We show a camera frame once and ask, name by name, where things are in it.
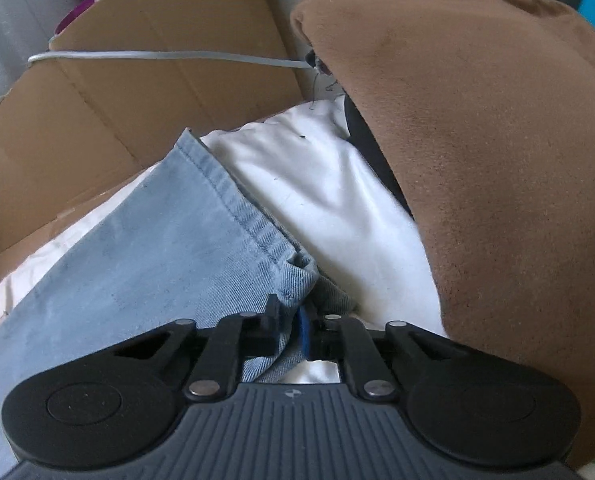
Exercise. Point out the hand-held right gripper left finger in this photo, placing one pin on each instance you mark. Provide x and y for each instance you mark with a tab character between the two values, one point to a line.
272	330

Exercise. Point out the blue denim pants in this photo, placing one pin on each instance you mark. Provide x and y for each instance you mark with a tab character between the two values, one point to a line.
152	260

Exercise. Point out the grey plastic-wrapped mattress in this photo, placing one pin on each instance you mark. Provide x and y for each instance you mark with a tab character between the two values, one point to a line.
7	35

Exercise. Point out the tissue pack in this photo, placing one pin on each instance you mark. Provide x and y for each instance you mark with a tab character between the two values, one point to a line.
77	12

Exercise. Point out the flattened cardboard box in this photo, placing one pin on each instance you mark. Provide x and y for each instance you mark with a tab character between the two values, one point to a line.
127	110

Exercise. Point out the brown folded cloth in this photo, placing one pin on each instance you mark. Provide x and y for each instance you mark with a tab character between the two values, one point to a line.
477	135

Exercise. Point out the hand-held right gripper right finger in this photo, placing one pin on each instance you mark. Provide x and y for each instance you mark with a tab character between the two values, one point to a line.
305	335

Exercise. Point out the bear printed bedsheet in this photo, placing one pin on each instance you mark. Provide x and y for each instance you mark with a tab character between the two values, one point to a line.
327	195

